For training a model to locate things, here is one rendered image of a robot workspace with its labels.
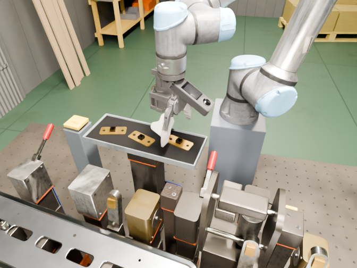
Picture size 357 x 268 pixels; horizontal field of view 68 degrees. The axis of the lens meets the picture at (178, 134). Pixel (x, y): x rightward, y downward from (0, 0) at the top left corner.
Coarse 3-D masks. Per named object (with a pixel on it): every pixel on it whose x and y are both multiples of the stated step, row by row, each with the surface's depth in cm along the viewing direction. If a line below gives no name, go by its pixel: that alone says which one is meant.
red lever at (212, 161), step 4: (212, 152) 78; (216, 152) 79; (212, 156) 78; (216, 156) 78; (212, 160) 77; (208, 164) 77; (212, 164) 77; (208, 168) 77; (212, 168) 77; (208, 172) 77; (208, 176) 77; (208, 180) 76; (204, 184) 76; (204, 188) 75; (200, 192) 75; (204, 192) 75; (200, 196) 75
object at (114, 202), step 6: (114, 192) 73; (108, 198) 73; (114, 198) 72; (120, 198) 73; (108, 204) 73; (114, 204) 72; (120, 204) 74; (108, 210) 75; (114, 210) 74; (120, 210) 75; (108, 216) 76; (114, 216) 76; (120, 216) 76; (108, 222) 78; (114, 222) 77; (120, 222) 77
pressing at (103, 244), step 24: (0, 192) 86; (0, 216) 79; (24, 216) 79; (48, 216) 79; (0, 240) 73; (72, 240) 73; (96, 240) 73; (120, 240) 73; (0, 264) 68; (24, 264) 68; (48, 264) 68; (72, 264) 68; (96, 264) 68; (120, 264) 68; (144, 264) 68; (168, 264) 68; (192, 264) 68
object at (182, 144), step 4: (172, 136) 83; (168, 140) 81; (172, 140) 81; (176, 140) 80; (180, 140) 80; (184, 140) 81; (172, 144) 80; (176, 144) 80; (180, 144) 80; (184, 144) 80; (188, 144) 80; (192, 144) 80; (184, 148) 79; (188, 148) 79
